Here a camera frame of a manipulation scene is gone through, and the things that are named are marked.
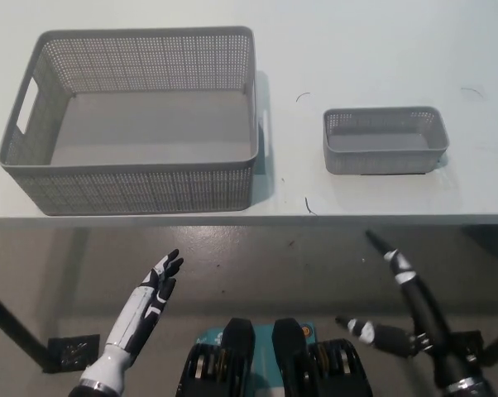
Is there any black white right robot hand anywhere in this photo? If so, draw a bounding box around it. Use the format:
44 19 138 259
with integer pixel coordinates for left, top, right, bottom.
334 229 488 390

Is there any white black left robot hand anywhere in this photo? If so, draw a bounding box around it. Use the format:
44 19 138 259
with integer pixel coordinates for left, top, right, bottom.
79 248 185 392

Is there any small grey perforated basket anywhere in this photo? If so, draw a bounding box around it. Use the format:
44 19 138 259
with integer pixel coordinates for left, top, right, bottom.
322 106 450 176

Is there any black taped foot plate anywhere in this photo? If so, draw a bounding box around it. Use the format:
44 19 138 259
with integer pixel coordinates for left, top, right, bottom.
449 329 485 368
44 332 101 374

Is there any large grey perforated basket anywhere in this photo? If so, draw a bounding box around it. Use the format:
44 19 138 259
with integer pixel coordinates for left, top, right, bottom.
0 26 273 217

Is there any black teal robot torso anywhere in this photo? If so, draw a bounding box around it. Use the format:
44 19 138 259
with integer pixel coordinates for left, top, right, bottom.
174 317 376 397

